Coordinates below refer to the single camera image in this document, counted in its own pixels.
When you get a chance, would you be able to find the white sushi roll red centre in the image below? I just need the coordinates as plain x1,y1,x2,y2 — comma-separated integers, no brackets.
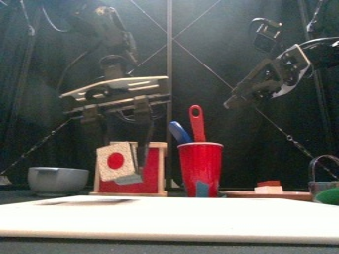
94,142,142,186

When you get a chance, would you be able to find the white cutting board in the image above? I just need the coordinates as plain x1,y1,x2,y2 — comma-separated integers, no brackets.
0,194,339,246

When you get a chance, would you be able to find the nigiri sushi toy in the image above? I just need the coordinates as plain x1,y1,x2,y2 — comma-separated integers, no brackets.
253,180,284,195

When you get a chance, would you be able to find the red wooden box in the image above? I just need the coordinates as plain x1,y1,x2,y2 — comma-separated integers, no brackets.
87,141,168,198

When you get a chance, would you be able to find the red plastic cup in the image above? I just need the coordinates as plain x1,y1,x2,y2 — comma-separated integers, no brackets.
176,141,225,198

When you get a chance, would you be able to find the grey bowl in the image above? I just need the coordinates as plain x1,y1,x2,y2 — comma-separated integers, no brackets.
26,166,90,197

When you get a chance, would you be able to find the flat wooden tray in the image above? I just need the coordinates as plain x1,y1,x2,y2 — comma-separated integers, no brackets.
221,190,314,202

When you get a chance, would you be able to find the green toy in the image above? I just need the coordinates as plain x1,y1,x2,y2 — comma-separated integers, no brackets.
313,187,339,206

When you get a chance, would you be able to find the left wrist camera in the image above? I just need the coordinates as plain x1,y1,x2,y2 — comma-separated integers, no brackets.
95,54,132,81

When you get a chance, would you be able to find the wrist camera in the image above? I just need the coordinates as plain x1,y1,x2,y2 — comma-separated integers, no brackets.
248,17,284,56
95,54,132,81

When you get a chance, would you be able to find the blue utensil handle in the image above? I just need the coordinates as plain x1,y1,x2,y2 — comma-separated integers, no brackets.
168,120,194,145

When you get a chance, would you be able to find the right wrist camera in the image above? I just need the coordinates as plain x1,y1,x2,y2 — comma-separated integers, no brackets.
248,17,284,56

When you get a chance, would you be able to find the red utensil handle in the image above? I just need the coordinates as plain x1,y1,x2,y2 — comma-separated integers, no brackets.
188,104,208,144

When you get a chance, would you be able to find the diagonal brace wire with turnbuckle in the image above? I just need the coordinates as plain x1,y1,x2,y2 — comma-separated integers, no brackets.
0,0,224,177
126,0,339,182

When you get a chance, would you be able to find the vertical metal frame pole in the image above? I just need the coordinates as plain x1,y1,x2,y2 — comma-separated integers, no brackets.
164,0,174,191

